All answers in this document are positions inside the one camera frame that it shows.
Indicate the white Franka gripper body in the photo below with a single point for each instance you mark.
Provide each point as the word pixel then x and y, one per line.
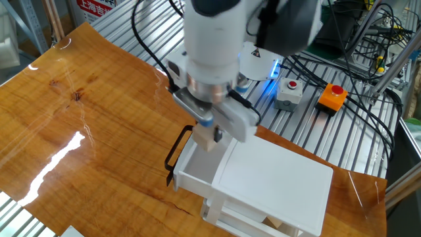
pixel 237 121

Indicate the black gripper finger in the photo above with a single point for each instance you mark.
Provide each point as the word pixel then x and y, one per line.
pixel 218 135

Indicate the light wooden cube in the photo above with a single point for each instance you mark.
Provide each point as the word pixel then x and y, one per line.
pixel 204 140

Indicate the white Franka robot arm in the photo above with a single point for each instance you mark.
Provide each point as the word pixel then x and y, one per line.
pixel 213 39

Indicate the white plain drawer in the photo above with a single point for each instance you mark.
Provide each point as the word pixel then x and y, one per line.
pixel 237 227

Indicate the grey box with red button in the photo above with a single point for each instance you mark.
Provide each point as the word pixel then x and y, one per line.
pixel 288 95

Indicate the orange box with red button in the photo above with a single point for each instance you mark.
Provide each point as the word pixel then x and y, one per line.
pixel 331 100

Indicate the wooden block inside cabinet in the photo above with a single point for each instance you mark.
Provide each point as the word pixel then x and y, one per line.
pixel 274 223

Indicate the glossy wood-grain mat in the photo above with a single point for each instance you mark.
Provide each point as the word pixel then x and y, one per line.
pixel 98 115

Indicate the black device box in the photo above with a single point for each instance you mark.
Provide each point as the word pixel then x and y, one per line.
pixel 338 33

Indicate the grey metal pole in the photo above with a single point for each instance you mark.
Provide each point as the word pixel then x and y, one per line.
pixel 361 33

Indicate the red and white sign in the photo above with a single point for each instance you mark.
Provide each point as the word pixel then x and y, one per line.
pixel 97 10

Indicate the white paper sheet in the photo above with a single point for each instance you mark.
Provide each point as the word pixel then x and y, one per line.
pixel 72 232

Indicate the pale green object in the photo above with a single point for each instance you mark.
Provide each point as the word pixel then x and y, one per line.
pixel 416 131

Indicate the wooden pole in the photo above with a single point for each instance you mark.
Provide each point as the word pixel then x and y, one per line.
pixel 56 19

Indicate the grey perforated steel upright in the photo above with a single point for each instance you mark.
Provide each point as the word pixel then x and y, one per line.
pixel 34 26

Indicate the white foam piece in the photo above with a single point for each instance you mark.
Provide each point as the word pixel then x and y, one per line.
pixel 8 49

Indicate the silver camera with blue caps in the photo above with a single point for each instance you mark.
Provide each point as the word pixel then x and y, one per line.
pixel 194 108

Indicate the white plastic drawer cabinet frame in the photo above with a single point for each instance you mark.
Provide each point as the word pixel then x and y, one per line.
pixel 273 187

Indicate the slanted aluminium profile post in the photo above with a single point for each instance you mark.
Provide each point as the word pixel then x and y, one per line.
pixel 394 66

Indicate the aluminium frame rail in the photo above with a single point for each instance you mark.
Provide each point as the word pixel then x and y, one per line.
pixel 404 187

